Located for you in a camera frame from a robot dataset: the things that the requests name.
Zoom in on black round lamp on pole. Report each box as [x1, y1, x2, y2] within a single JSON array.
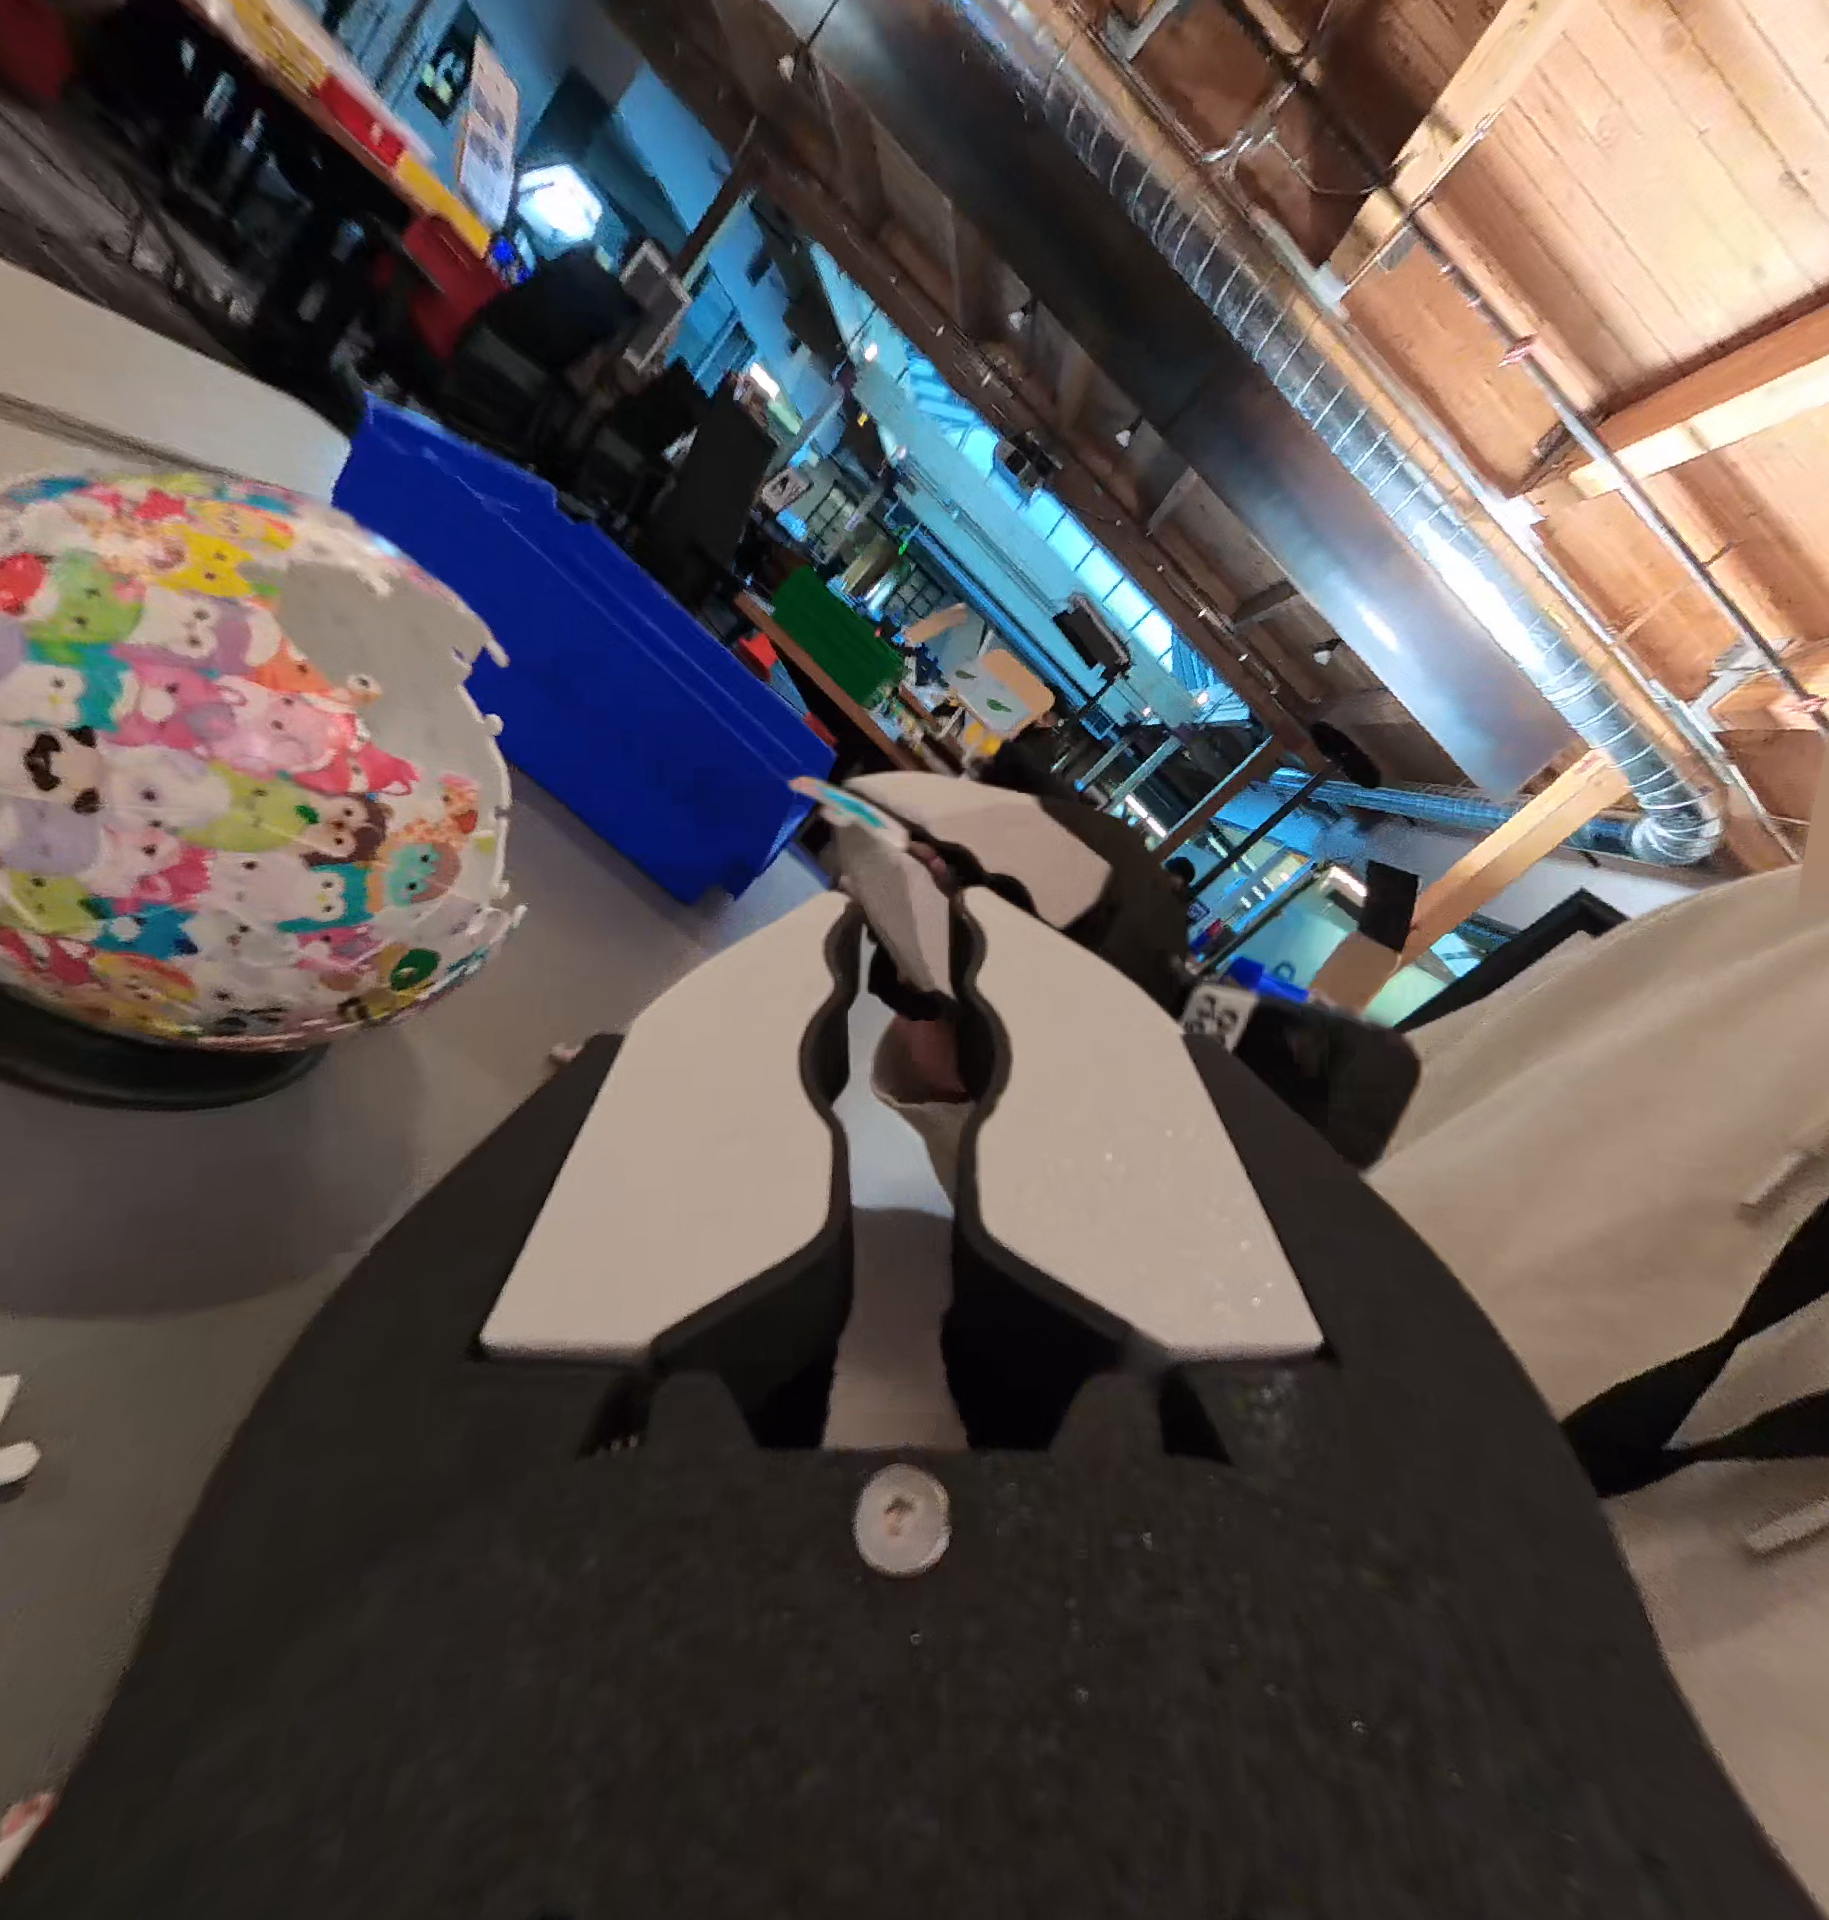
[[1155, 721, 1382, 889]]

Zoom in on stacked blue plastic bins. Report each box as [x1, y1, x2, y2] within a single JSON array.
[[333, 392, 838, 907]]

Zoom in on black neck lanyard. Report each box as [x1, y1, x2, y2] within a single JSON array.
[[1559, 1185, 1829, 1502]]

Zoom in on large silver ventilation duct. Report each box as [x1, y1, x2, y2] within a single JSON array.
[[795, 0, 1727, 873]]

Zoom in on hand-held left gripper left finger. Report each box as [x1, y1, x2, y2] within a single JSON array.
[[477, 892, 868, 1454]]

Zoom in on person's beige sweatshirt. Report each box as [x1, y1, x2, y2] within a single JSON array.
[[1365, 601, 1829, 1909]]

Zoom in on green plastic crates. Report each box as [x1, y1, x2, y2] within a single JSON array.
[[770, 563, 909, 708]]

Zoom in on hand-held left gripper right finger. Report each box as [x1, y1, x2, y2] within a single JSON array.
[[940, 885, 1330, 1454]]

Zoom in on wooden board with green print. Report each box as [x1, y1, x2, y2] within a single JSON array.
[[944, 630, 1059, 744]]

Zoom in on black ball stand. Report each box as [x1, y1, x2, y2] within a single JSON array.
[[0, 960, 331, 1113]]

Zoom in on colourful puzzle ball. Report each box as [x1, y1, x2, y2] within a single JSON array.
[[0, 473, 528, 1045]]

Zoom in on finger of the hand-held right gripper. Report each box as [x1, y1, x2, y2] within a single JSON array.
[[830, 817, 959, 1001], [847, 772, 1118, 932]]

